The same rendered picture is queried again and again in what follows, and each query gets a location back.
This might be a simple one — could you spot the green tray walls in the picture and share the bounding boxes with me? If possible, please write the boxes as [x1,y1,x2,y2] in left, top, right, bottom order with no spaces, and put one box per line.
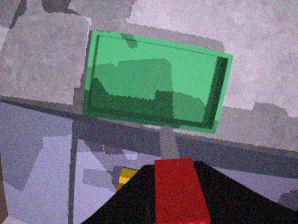
[82,30,234,135]

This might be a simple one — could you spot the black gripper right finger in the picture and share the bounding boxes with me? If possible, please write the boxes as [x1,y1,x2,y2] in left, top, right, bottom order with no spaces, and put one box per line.
[193,161,298,224]

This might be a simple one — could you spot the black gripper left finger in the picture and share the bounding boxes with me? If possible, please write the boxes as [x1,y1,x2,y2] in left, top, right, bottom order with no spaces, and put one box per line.
[82,164,156,224]

